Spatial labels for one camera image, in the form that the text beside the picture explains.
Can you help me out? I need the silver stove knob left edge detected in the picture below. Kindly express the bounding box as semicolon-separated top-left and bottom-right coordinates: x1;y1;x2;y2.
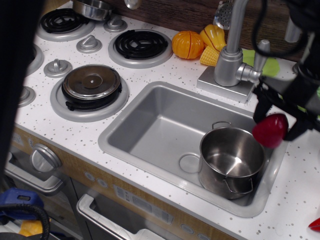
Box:
18;86;36;108

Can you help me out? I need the dark foreground post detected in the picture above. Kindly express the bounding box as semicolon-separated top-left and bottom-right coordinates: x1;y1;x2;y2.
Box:
0;0;45;175

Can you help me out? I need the silver rack post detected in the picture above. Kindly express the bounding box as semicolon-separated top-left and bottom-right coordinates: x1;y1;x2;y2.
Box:
284;17;320;76

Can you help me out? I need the black corrugated cable lower left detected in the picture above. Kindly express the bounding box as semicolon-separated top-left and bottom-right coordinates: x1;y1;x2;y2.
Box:
0;204;55;240

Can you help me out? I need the black coil burner rear centre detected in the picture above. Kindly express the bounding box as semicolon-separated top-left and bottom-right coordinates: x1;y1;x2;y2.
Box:
114;30;169;60

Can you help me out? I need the hanging silver ladle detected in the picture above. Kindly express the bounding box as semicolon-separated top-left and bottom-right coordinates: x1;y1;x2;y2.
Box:
124;0;142;10

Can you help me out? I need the silver stove knob middle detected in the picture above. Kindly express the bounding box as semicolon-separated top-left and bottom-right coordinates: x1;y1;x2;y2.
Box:
76;35;102;54

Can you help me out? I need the steel bowl at back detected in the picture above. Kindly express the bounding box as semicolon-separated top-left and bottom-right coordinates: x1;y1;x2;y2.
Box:
72;0;115;21

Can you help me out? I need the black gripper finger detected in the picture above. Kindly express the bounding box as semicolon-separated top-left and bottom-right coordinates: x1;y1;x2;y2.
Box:
253;93;273;123
284;119;312;141

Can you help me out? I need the red toy sweet potato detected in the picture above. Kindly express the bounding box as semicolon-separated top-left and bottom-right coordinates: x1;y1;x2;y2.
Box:
252;113;289;149

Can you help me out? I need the orange toy pumpkin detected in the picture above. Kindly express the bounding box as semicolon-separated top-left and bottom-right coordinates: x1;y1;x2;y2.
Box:
171;30;205;60

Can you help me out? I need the black coil burner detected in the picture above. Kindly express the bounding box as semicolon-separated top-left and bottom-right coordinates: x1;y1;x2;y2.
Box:
114;30;169;60
40;8;90;34

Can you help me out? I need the yellow toy corn piece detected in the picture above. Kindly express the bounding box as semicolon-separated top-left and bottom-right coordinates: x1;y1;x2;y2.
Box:
199;46;220;67

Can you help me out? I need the silver stove knob upper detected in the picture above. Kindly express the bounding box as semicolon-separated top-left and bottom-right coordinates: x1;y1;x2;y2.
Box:
103;15;128;33

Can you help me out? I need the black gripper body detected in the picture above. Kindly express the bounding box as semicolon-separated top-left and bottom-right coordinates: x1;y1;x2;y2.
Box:
253;67;320;130

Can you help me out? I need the silver perforated spoon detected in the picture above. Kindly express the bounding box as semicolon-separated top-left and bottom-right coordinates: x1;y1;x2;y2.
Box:
213;0;234;30

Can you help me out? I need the black coil burner rear left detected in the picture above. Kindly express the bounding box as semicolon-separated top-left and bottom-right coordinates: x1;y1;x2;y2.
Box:
40;8;90;34

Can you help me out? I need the silver stove knob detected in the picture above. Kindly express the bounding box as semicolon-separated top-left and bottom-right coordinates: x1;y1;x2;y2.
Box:
43;58;73;78
103;15;128;33
76;35;102;54

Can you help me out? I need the light green plate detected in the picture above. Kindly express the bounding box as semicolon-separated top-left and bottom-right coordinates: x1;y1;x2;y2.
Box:
242;49;280;77

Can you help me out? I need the yellow object lower left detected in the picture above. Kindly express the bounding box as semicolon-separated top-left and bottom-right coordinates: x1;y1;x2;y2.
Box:
18;220;43;237

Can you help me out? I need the silver oven dial knob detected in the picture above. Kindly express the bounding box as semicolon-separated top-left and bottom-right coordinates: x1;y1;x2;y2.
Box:
29;143;62;173

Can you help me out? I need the silver stove knob lower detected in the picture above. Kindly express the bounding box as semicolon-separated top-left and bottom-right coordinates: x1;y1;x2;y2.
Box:
43;58;73;78

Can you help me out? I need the silver dishwasher door handle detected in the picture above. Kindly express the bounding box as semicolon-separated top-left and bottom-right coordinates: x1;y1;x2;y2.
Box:
76;193;177;240

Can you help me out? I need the grey toy sink basin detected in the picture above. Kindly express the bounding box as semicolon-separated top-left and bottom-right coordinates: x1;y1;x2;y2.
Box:
98;81;288;218

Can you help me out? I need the stainless steel pot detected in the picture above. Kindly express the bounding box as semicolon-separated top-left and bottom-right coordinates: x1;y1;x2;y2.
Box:
198;121;266;200

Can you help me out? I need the silver toy faucet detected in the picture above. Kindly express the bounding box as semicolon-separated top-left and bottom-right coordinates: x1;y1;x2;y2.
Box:
196;0;267;104

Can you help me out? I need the silver oven door handle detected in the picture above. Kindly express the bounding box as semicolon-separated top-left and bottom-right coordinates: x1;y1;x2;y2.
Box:
4;163;65;197

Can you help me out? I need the blue plastic clamp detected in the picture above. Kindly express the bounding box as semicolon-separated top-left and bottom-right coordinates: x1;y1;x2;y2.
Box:
0;187;44;221

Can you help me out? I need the red toy at right edge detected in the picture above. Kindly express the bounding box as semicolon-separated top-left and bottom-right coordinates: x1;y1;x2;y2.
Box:
308;218;320;232

